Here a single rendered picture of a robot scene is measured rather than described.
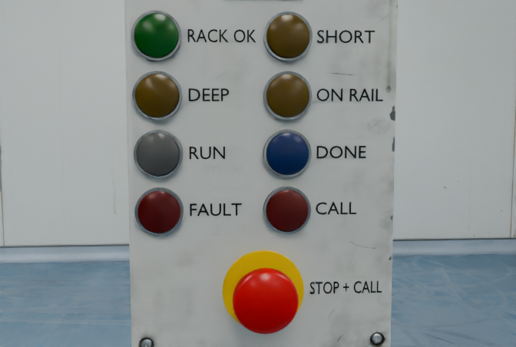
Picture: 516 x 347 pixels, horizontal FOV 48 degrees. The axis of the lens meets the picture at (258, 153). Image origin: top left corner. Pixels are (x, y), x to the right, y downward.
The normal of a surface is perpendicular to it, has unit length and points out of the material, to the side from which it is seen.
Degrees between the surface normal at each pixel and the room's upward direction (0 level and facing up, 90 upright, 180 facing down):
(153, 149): 88
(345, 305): 90
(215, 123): 90
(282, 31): 88
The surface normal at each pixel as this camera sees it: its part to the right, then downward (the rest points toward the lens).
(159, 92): 0.10, 0.05
